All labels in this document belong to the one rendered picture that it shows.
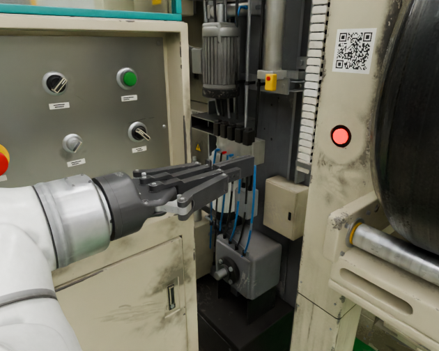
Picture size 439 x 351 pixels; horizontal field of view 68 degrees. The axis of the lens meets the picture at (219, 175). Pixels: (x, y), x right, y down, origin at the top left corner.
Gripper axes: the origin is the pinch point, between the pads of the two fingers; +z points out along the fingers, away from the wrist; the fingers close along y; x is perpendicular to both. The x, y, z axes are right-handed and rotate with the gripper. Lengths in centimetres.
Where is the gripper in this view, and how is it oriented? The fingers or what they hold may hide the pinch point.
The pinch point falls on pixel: (233, 169)
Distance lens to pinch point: 48.5
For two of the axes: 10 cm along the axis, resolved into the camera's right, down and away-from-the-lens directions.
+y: -6.3, -3.0, 7.2
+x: 0.0, 9.2, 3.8
